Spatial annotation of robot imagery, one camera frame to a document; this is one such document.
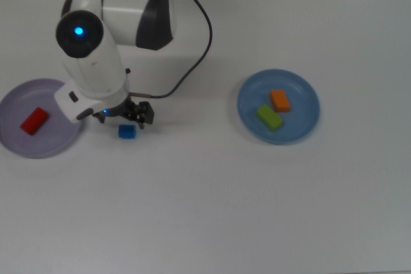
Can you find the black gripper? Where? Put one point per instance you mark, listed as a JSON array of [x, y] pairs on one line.
[[120, 110]]

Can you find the blue block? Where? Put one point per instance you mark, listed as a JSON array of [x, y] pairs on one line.
[[127, 131]]

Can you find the red block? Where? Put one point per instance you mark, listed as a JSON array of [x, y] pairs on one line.
[[33, 121]]

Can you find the green block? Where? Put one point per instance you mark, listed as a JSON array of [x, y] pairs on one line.
[[269, 117]]

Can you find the orange block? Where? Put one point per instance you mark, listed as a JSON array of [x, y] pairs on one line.
[[280, 100]]

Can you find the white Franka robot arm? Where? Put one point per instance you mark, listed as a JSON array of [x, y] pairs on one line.
[[93, 62]]

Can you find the purple plate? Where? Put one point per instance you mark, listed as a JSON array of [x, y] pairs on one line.
[[19, 94]]

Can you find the blue plate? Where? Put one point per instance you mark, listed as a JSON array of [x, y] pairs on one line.
[[295, 126]]

